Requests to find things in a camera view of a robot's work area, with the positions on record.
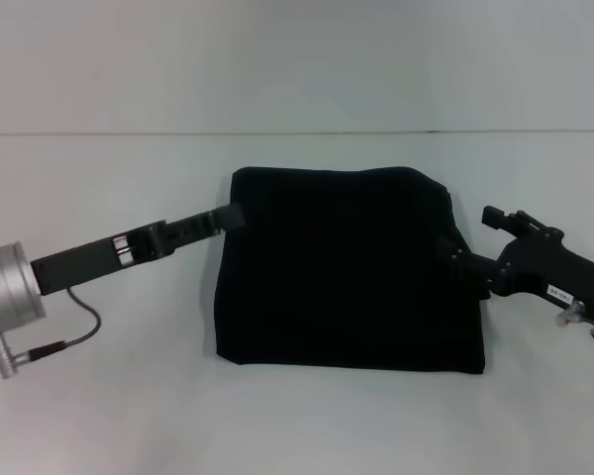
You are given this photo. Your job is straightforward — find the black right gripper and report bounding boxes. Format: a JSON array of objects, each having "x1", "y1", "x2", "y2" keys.
[{"x1": 438, "y1": 204, "x2": 594, "y2": 324}]

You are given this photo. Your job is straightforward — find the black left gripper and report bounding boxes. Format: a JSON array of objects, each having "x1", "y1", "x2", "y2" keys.
[{"x1": 29, "y1": 199, "x2": 248, "y2": 298}]

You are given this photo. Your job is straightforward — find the black shirt with FREE! print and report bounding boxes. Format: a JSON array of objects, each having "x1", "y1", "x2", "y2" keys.
[{"x1": 212, "y1": 165, "x2": 492, "y2": 378}]

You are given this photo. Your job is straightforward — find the right gripper cable with plug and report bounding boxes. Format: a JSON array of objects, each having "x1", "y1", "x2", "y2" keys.
[{"x1": 553, "y1": 299, "x2": 586, "y2": 328}]

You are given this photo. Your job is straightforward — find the gripper cable with plug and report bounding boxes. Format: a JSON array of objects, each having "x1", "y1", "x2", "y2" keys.
[
  {"x1": 0, "y1": 286, "x2": 103, "y2": 381},
  {"x1": 553, "y1": 299, "x2": 586, "y2": 328}
]

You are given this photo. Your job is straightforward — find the left gripper cable with plug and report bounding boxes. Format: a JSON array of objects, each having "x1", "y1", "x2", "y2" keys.
[{"x1": 0, "y1": 286, "x2": 103, "y2": 381}]

